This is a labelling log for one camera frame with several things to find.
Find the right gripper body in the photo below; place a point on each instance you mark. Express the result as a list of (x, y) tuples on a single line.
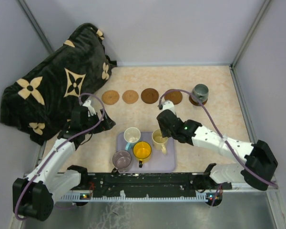
[(166, 132)]

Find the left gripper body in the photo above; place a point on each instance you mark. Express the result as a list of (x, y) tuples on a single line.
[(103, 124)]

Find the cream mug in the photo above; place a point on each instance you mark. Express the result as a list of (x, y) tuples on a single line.
[(159, 142)]

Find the brown wooden coaster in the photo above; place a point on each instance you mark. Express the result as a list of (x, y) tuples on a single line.
[(175, 96)]

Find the dark wooden coaster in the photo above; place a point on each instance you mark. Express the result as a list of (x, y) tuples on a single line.
[(149, 95)]

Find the dark woven rattan coaster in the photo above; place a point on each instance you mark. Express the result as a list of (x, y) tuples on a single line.
[(110, 97)]

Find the grey ceramic mug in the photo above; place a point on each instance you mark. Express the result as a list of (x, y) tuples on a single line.
[(200, 93)]

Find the light woven rattan coaster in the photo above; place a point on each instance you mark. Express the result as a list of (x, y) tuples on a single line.
[(130, 96)]

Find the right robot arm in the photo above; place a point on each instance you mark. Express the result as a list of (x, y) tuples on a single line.
[(254, 164)]

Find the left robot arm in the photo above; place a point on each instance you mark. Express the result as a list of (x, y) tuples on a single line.
[(35, 195)]

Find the yellow mug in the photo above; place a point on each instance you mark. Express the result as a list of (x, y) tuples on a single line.
[(142, 151)]

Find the lavender plastic tray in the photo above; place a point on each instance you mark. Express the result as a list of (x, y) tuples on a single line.
[(158, 162)]

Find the black floral blanket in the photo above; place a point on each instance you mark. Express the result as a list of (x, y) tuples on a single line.
[(40, 103)]

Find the purple glass mug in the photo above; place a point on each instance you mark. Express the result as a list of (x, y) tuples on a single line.
[(122, 161)]

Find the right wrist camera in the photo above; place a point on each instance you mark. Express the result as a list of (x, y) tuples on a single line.
[(167, 105)]

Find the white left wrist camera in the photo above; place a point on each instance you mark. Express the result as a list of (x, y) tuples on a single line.
[(91, 110)]

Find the white mug blue handle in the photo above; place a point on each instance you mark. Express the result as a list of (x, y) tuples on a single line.
[(132, 135)]

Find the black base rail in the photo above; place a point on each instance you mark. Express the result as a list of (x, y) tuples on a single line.
[(153, 185)]

